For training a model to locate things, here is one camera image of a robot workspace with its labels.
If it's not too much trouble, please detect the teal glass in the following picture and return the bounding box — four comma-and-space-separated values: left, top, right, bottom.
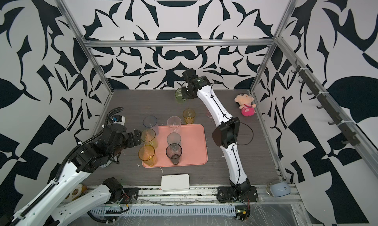
166, 133, 182, 145

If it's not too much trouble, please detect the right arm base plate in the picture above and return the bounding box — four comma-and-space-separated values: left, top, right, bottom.
216, 186, 258, 203

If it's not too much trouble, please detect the yellow-green glass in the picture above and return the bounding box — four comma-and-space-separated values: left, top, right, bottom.
141, 129, 158, 149

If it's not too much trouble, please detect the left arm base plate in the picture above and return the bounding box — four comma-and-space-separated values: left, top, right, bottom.
118, 187, 140, 204

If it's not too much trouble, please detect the brown white plush toy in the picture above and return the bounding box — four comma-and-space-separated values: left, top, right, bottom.
63, 184, 87, 203

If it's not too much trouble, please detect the dark grey glass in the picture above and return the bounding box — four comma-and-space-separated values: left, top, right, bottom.
165, 143, 183, 165

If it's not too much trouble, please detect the amber tall glass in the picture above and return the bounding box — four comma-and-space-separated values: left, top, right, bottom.
138, 145, 157, 167

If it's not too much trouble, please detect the clear tall glass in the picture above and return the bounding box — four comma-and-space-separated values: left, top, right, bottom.
167, 116, 182, 133

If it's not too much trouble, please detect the pink tray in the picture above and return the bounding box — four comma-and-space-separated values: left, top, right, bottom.
152, 124, 208, 168

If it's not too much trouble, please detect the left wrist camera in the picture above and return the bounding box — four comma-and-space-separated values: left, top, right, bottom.
110, 114, 126, 125

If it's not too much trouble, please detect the blue-purple glass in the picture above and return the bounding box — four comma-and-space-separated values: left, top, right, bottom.
143, 115, 159, 135

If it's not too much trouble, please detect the wall hook rail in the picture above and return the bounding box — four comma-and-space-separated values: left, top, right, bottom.
292, 61, 361, 146

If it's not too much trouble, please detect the green small glass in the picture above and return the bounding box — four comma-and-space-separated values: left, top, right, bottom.
175, 87, 186, 104

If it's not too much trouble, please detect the grey white dish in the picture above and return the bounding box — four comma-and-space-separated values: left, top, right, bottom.
266, 180, 291, 197

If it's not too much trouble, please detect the pink plush doll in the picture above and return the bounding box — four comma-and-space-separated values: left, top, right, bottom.
234, 94, 257, 117

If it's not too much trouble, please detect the pink glass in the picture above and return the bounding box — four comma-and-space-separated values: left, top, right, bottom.
206, 110, 213, 118

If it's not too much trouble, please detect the white cable duct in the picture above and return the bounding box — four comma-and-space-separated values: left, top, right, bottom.
91, 205, 237, 217

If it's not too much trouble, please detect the yellow short glass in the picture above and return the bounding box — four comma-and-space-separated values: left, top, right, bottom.
183, 109, 196, 124

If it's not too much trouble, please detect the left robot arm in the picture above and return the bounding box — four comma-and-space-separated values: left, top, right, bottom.
1, 124, 142, 226

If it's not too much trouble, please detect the white box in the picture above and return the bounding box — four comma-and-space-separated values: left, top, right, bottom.
161, 174, 190, 192

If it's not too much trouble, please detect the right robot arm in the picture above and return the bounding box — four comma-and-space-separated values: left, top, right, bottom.
181, 69, 251, 199

